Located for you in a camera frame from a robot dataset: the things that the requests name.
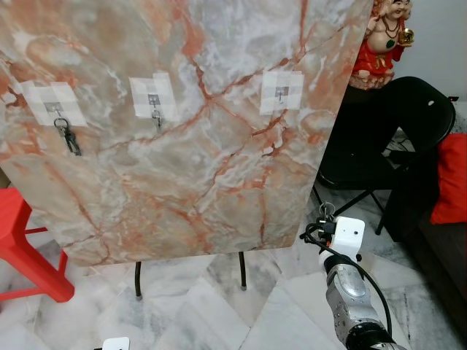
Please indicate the orange marble board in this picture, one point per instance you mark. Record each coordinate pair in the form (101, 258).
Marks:
(204, 168)

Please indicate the red laughing buddha figurine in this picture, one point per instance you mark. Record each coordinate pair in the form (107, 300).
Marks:
(376, 58)

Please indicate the black folding chair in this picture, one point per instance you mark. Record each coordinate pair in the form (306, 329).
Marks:
(416, 109)

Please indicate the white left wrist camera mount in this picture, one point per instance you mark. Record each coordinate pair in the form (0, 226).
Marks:
(117, 344)

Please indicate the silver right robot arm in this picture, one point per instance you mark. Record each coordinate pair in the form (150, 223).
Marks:
(350, 299)

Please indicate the red cushion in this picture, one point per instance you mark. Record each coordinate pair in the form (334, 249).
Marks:
(452, 179)

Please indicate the dark key bunch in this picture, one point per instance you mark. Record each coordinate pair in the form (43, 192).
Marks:
(71, 140)

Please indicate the red plastic stool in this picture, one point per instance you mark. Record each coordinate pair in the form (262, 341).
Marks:
(22, 248)

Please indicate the black board stand leg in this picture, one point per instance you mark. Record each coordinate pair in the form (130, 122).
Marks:
(242, 271)
(139, 281)

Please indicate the dark sofa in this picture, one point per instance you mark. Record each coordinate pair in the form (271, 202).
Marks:
(445, 284)

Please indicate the white tape patch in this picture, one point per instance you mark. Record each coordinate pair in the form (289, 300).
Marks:
(69, 95)
(294, 91)
(166, 91)

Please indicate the small metal wall hook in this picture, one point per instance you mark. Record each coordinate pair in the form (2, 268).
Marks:
(282, 92)
(52, 108)
(155, 102)

